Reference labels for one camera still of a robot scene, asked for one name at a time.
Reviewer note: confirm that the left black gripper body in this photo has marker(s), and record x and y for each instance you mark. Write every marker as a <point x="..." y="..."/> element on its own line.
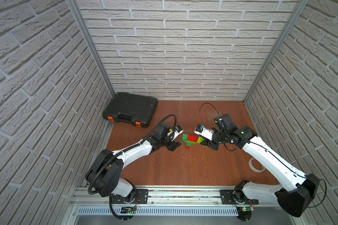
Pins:
<point x="172" y="143"/>

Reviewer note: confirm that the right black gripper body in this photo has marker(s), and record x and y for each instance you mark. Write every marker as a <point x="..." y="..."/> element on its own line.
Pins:
<point x="220" y="137"/>

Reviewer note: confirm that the lime green lego brick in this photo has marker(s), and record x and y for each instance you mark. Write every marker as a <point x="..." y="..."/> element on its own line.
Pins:
<point x="200" y="140"/>

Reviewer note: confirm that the dark green long lego brick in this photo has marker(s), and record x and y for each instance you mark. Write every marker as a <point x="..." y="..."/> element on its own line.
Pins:
<point x="187" y="143"/>

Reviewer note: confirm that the red long lego brick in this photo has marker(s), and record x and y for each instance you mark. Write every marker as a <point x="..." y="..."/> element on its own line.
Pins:
<point x="193" y="139"/>

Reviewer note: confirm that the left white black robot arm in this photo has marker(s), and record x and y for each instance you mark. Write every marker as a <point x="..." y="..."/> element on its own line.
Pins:
<point x="104" y="174"/>

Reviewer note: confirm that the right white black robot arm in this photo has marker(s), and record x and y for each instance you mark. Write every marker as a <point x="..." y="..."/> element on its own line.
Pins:
<point x="295" y="190"/>

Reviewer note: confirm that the black plastic tool case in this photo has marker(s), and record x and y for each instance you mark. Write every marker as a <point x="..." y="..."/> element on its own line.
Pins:
<point x="137" y="110"/>

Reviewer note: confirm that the clear tape roll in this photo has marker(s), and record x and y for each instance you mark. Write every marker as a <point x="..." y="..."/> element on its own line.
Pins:
<point x="256" y="166"/>

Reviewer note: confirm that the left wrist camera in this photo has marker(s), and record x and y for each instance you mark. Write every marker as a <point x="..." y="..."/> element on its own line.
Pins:
<point x="178" y="130"/>

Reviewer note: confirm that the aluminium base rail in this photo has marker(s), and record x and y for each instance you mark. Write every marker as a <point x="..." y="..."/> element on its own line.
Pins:
<point x="167" y="201"/>

